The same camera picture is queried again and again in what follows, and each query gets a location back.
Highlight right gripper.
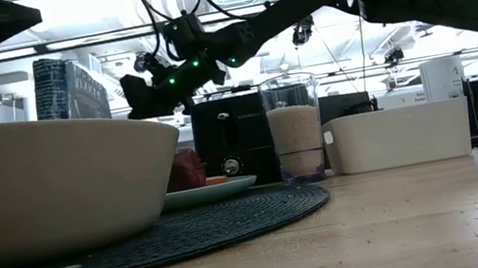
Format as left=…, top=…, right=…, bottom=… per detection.
left=117, top=49, right=232, bottom=124

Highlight blue frosted flakes cereal box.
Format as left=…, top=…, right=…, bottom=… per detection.
left=29, top=48, right=113, bottom=132

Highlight red apple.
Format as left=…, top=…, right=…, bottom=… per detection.
left=161, top=144, right=210, bottom=195

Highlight white ceramic bowl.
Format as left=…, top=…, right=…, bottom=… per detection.
left=0, top=92, right=198, bottom=268

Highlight black toaster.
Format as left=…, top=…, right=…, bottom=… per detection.
left=188, top=89, right=282, bottom=196

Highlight pale green plate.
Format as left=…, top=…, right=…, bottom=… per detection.
left=158, top=173, right=261, bottom=214

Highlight tall clear drinking glass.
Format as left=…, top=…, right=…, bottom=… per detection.
left=258, top=68, right=335, bottom=191

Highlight round dark woven placemat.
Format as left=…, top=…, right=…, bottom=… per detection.
left=0, top=177, right=340, bottom=268

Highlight white grains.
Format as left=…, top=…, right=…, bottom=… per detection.
left=266, top=101, right=330, bottom=181

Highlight black computer monitor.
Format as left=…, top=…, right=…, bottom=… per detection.
left=317, top=87, right=380, bottom=122

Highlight white plastic bin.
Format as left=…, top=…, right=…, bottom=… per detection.
left=318, top=95, right=477, bottom=180

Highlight black overhead light rail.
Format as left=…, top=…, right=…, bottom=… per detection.
left=0, top=0, right=390, bottom=62

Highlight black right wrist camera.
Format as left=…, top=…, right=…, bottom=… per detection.
left=159, top=8, right=212, bottom=64

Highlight black camera cable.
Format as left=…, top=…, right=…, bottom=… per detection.
left=131, top=0, right=174, bottom=68

